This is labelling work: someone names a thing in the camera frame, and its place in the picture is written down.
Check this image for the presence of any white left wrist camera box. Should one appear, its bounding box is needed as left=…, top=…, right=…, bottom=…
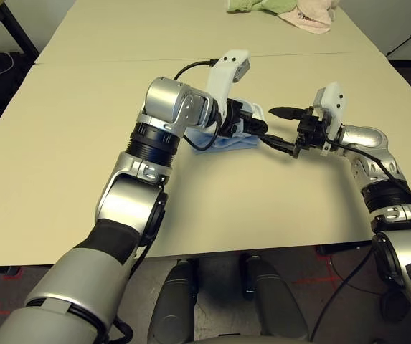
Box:
left=204, top=49, right=253, bottom=139

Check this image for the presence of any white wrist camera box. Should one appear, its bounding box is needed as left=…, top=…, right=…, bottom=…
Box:
left=313, top=82, right=350, bottom=157
left=204, top=49, right=253, bottom=139

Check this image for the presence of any green terry towel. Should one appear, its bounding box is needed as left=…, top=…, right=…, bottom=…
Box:
left=226, top=0, right=298, bottom=14

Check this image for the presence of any grey robot leg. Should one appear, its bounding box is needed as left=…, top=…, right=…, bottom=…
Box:
left=147, top=258, right=199, bottom=344
left=244, top=253, right=311, bottom=340

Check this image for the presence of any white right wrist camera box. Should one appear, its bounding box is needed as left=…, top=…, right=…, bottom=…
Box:
left=313, top=82, right=350, bottom=157

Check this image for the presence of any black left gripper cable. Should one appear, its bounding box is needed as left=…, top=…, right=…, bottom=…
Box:
left=182, top=133, right=222, bottom=152

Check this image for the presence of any black left wrist camera cable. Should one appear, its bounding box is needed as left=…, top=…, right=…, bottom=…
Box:
left=173, top=58, right=217, bottom=82

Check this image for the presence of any light blue terry towel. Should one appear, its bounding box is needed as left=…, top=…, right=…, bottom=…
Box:
left=185, top=101, right=265, bottom=153

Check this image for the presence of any black right arm trailing cable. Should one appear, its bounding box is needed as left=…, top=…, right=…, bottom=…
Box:
left=310, top=244, right=375, bottom=342

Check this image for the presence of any black table foot bar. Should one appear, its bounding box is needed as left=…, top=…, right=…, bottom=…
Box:
left=315, top=239, right=374, bottom=256

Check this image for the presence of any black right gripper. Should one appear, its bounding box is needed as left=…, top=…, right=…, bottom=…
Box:
left=260, top=105, right=331, bottom=159

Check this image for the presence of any pink terry towel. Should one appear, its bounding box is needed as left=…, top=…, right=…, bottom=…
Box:
left=278, top=0, right=337, bottom=35

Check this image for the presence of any wooden side table black frame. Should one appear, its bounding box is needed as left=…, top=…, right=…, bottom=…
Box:
left=0, top=0, right=40, bottom=66

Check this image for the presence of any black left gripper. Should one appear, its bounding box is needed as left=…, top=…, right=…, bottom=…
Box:
left=218, top=98, right=269, bottom=139

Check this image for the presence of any grey left robot leg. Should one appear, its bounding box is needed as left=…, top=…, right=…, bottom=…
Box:
left=147, top=258, right=199, bottom=344

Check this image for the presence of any red floor tape cross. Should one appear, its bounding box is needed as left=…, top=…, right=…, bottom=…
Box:
left=293, top=263, right=339, bottom=287

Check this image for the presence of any black left arm trailing cable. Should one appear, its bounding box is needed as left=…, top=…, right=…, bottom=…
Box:
left=110, top=242, right=153, bottom=344

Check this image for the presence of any grey right robot leg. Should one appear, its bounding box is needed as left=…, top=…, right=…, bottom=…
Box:
left=244, top=253, right=311, bottom=340

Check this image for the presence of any black arm trailing cable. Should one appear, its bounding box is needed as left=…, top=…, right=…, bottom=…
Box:
left=310, top=244, right=375, bottom=342
left=110, top=242, right=153, bottom=344

